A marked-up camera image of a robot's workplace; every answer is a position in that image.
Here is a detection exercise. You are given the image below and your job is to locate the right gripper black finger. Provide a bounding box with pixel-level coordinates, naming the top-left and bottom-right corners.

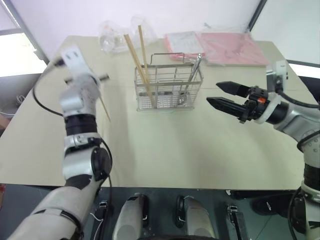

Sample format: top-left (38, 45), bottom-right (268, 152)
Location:
top-left (215, 80), bottom-right (251, 98)
top-left (206, 96), bottom-right (248, 121)

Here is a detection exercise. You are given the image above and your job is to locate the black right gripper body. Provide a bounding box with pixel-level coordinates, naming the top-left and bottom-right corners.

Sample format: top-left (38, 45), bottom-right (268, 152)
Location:
top-left (238, 85), bottom-right (270, 125)

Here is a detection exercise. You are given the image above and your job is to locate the wooden chopstick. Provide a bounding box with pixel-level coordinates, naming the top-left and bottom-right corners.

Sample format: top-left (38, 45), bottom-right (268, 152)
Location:
top-left (123, 33), bottom-right (158, 110)
top-left (137, 24), bottom-right (150, 85)
top-left (98, 92), bottom-right (112, 123)

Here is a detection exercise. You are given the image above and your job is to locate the metal spoon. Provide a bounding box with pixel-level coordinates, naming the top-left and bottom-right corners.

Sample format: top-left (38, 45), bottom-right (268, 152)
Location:
top-left (177, 53), bottom-right (203, 105)

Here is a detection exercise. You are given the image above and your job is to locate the pink plastic folder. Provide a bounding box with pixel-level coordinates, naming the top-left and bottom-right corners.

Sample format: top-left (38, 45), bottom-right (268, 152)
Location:
top-left (197, 31), bottom-right (272, 68)

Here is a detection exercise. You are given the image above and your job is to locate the clear plastic bag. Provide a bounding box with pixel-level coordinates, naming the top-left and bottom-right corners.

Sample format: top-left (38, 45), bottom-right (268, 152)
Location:
top-left (97, 19), bottom-right (129, 55)
top-left (130, 15), bottom-right (158, 46)

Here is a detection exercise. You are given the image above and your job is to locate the pink white paper packet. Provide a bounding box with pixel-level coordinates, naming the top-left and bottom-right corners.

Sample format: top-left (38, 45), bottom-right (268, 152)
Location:
top-left (163, 31), bottom-right (206, 63)

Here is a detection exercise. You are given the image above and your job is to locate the grey rounded right leg shell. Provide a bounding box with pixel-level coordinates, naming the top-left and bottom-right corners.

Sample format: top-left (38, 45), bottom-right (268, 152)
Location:
top-left (175, 194), bottom-right (218, 240)

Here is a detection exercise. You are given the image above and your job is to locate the grey rounded leg shell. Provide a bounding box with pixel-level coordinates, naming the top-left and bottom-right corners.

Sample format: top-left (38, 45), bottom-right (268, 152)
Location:
top-left (111, 192), bottom-right (150, 240)
top-left (175, 194), bottom-right (218, 240)

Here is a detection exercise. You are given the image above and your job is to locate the grey rounded left leg shell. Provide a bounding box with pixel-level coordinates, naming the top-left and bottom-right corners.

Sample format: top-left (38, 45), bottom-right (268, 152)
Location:
top-left (111, 192), bottom-right (150, 240)

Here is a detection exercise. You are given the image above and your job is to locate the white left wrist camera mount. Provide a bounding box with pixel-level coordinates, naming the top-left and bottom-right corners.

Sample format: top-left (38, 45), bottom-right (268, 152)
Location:
top-left (59, 44), bottom-right (89, 76)

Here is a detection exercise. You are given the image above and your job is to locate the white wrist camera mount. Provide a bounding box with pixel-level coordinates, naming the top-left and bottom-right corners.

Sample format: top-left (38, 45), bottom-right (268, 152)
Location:
top-left (59, 44), bottom-right (89, 76)
top-left (255, 60), bottom-right (290, 125)

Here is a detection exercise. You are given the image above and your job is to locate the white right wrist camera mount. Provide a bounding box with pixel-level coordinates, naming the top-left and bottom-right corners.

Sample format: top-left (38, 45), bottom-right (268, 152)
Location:
top-left (255, 60), bottom-right (290, 125)

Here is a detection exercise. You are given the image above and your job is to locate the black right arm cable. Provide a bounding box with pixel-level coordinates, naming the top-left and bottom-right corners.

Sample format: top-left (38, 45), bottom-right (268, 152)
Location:
top-left (274, 74), bottom-right (320, 151)

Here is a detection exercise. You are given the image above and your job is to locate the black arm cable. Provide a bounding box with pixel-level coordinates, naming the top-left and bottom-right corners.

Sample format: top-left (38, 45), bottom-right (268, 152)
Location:
top-left (31, 57), bottom-right (113, 226)
top-left (274, 74), bottom-right (320, 151)

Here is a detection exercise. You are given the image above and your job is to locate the metal wire basket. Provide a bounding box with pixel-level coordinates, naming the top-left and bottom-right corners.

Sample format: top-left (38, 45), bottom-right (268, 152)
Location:
top-left (134, 52), bottom-right (203, 113)

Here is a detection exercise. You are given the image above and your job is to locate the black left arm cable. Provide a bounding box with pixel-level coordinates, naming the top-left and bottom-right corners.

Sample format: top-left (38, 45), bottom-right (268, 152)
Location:
top-left (31, 57), bottom-right (113, 226)

